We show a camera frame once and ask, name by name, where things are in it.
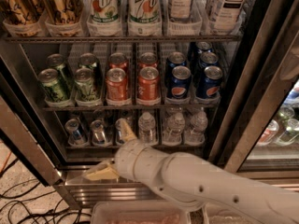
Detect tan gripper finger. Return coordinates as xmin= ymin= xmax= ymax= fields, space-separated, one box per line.
xmin=119 ymin=119 xmax=136 ymax=143
xmin=83 ymin=160 xmax=120 ymax=181

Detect redbull can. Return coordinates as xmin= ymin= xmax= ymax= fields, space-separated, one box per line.
xmin=65 ymin=119 xmax=88 ymax=145
xmin=115 ymin=119 xmax=127 ymax=145
xmin=91 ymin=120 xmax=107 ymax=146

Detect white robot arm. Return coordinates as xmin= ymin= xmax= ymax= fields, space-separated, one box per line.
xmin=85 ymin=119 xmax=299 ymax=224

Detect front left orange can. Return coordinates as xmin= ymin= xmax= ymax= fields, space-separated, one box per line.
xmin=106 ymin=68 xmax=128 ymax=101

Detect orange can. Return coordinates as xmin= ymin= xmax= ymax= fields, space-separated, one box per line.
xmin=108 ymin=52 xmax=129 ymax=73
xmin=138 ymin=66 xmax=160 ymax=101
xmin=138 ymin=52 xmax=158 ymax=68
xmin=106 ymin=68 xmax=128 ymax=101

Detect front right orange can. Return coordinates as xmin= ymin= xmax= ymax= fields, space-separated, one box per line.
xmin=138 ymin=66 xmax=160 ymax=101

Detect green can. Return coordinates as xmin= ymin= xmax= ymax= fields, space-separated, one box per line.
xmin=38 ymin=68 xmax=69 ymax=103
xmin=78 ymin=53 xmax=102 ymax=84
xmin=75 ymin=68 xmax=100 ymax=102
xmin=47 ymin=53 xmax=73 ymax=90

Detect front left pepsi can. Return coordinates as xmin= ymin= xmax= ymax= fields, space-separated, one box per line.
xmin=166 ymin=65 xmax=192 ymax=99

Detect pepsi can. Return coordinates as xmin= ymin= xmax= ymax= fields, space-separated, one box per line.
xmin=189 ymin=41 xmax=213 ymax=60
xmin=196 ymin=51 xmax=219 ymax=75
xmin=165 ymin=51 xmax=187 ymax=82
xmin=166 ymin=65 xmax=192 ymax=99
xmin=196 ymin=65 xmax=223 ymax=99

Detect rear left orange can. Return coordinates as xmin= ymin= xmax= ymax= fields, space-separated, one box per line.
xmin=108 ymin=52 xmax=129 ymax=73

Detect rear right orange can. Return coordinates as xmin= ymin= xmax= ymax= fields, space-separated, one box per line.
xmin=138 ymin=52 xmax=158 ymax=68

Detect front left green can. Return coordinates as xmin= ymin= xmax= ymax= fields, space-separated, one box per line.
xmin=38 ymin=68 xmax=69 ymax=103

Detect rear left pepsi can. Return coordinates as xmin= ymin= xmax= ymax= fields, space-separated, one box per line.
xmin=165 ymin=51 xmax=187 ymax=82

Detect front right pepsi can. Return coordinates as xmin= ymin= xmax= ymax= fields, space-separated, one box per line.
xmin=196 ymin=65 xmax=223 ymax=99

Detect open fridge door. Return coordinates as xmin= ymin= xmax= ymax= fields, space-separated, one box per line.
xmin=0 ymin=57 xmax=67 ymax=186

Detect rear left green can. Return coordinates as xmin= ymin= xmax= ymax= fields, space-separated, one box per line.
xmin=47 ymin=53 xmax=73 ymax=90

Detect rear right pepsi can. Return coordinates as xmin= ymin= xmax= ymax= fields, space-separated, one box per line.
xmin=189 ymin=41 xmax=213 ymax=60

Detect middle right pepsi can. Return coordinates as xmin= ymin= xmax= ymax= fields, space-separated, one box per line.
xmin=196 ymin=51 xmax=219 ymax=75

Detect right glass fridge door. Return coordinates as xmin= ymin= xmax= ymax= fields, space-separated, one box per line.
xmin=207 ymin=0 xmax=298 ymax=183

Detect left water bottle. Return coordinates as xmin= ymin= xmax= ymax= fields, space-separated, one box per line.
xmin=138 ymin=112 xmax=157 ymax=145

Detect water bottle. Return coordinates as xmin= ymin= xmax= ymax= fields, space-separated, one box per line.
xmin=138 ymin=112 xmax=157 ymax=145
xmin=163 ymin=112 xmax=185 ymax=147
xmin=184 ymin=111 xmax=208 ymax=146

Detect left clear plastic bin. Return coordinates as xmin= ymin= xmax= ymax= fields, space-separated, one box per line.
xmin=91 ymin=200 xmax=191 ymax=224

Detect clear plastic bin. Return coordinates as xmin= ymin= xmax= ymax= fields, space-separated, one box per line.
xmin=91 ymin=200 xmax=191 ymax=224
xmin=202 ymin=204 xmax=244 ymax=224

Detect middle water bottle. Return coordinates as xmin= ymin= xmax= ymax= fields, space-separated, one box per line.
xmin=163 ymin=112 xmax=185 ymax=147

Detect right water bottle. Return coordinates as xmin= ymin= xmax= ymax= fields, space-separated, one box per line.
xmin=184 ymin=111 xmax=208 ymax=146

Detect right clear plastic bin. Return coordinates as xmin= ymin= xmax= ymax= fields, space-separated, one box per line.
xmin=202 ymin=204 xmax=244 ymax=224

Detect left 7up bottle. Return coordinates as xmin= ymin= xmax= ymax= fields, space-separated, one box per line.
xmin=89 ymin=0 xmax=120 ymax=23

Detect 7up bottle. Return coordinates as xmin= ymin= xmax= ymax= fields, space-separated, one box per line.
xmin=128 ymin=0 xmax=159 ymax=24
xmin=89 ymin=0 xmax=120 ymax=23

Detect right 7up bottle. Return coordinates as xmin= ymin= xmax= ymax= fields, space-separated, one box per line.
xmin=128 ymin=0 xmax=159 ymax=24

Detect amber drink bottle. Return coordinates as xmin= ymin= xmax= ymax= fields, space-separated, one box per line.
xmin=1 ymin=0 xmax=44 ymax=25
xmin=43 ymin=0 xmax=83 ymax=25

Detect left tea bottle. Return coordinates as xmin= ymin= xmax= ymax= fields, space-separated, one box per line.
xmin=168 ymin=0 xmax=193 ymax=21

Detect tea bottle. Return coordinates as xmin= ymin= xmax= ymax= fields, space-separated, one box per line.
xmin=208 ymin=0 xmax=245 ymax=35
xmin=168 ymin=0 xmax=193 ymax=21

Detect left amber drink bottle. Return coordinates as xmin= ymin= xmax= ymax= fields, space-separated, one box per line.
xmin=1 ymin=0 xmax=44 ymax=25

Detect right tea bottle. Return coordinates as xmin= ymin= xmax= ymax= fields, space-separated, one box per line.
xmin=208 ymin=0 xmax=245 ymax=35

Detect black floor cables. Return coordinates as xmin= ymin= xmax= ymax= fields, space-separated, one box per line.
xmin=0 ymin=157 xmax=93 ymax=224

